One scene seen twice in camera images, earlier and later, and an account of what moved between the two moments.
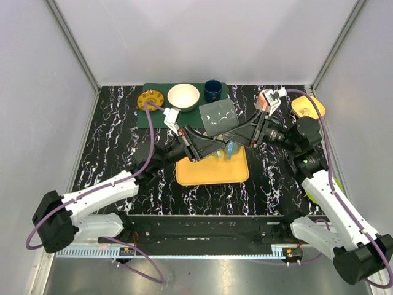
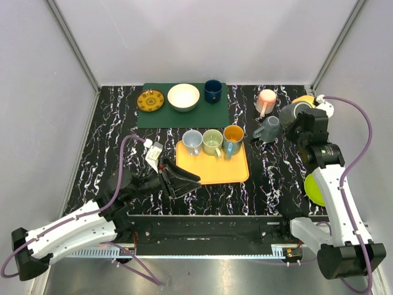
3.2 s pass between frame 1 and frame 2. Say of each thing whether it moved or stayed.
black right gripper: moved
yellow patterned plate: stayed
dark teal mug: moved
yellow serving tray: stayed
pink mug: stayed
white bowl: stayed
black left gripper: moved
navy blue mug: stayed
